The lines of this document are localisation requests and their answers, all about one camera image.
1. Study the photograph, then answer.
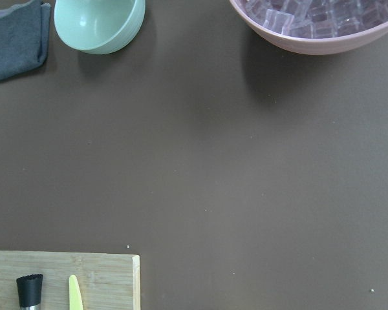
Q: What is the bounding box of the wooden cutting board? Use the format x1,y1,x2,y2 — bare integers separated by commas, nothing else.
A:
0,251,141,309

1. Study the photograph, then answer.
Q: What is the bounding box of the green bowl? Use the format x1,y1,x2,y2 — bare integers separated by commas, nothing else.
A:
54,0,146,55

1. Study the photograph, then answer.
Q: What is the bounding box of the pink ice bowl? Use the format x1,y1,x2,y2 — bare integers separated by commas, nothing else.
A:
230,0,388,56

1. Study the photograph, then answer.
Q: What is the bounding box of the yellow plastic knife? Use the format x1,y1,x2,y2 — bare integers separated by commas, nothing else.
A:
69,274,83,310

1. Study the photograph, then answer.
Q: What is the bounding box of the steel muddler black tip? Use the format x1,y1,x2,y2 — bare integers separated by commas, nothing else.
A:
16,274,43,310

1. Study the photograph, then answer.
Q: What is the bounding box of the grey folded cloth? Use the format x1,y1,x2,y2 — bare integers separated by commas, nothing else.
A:
0,1,52,81

